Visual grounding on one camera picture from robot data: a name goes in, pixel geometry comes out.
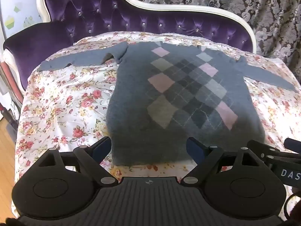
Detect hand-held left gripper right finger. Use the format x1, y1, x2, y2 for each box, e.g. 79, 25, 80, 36
180, 137, 262, 187

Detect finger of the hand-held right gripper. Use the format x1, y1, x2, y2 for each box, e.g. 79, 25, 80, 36
247, 139, 301, 161
283, 138, 301, 149

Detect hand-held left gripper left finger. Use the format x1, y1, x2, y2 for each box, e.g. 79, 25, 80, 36
38, 137, 119, 187

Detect grey argyle sweater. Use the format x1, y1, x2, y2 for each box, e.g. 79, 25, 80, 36
38, 41, 297, 166

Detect floral blanket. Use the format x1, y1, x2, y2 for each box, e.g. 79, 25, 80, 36
13, 31, 301, 217

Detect purple tufted sofa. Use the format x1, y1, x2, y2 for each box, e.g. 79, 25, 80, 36
3, 0, 257, 92

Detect grey damask curtain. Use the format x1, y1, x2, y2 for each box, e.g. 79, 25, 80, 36
125, 0, 301, 76

